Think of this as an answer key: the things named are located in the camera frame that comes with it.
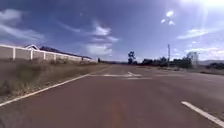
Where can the building with pale gable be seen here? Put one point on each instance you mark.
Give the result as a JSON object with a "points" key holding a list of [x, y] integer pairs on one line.
{"points": [[31, 47]]}

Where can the tall dark tree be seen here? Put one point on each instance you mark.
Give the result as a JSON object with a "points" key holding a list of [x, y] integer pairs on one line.
{"points": [[131, 57]]}

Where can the white edge line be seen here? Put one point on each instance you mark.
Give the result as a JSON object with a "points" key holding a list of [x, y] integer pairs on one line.
{"points": [[43, 89]]}

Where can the white dashed centre line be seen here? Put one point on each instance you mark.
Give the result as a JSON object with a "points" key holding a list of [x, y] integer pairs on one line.
{"points": [[203, 113]]}

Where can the long pale boundary wall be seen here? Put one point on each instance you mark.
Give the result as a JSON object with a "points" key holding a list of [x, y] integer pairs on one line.
{"points": [[40, 54]]}

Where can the row of dark trees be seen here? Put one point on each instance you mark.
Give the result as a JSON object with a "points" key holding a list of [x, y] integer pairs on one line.
{"points": [[170, 62]]}

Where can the reddish brown asphalt road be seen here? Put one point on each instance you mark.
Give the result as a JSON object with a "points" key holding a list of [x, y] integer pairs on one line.
{"points": [[126, 103]]}

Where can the dry grass verge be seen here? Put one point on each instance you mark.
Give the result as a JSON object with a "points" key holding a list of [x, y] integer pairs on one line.
{"points": [[30, 76]]}

